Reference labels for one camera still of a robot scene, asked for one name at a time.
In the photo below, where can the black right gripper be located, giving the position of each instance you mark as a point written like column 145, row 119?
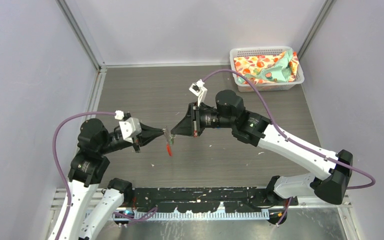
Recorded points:
column 190, row 125

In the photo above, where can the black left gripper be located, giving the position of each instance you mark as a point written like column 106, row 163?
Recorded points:
column 150, row 133

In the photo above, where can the red key tag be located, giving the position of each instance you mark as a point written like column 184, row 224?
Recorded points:
column 169, row 149

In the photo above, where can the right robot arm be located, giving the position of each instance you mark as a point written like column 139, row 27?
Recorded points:
column 328, row 176

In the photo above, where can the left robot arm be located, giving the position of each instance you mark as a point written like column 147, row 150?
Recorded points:
column 86, row 173

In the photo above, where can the white plastic basket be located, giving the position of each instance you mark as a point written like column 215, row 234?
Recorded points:
column 267, row 50

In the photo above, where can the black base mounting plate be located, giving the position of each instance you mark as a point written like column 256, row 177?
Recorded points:
column 248, row 199

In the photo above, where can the colourful patterned cloth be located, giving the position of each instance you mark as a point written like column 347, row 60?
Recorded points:
column 268, row 68

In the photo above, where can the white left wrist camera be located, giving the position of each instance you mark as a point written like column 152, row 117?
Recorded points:
column 130, row 127

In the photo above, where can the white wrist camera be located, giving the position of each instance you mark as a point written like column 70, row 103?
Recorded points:
column 130, row 127
column 199, row 90

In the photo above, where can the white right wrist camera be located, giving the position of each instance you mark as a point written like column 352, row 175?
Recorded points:
column 199, row 90

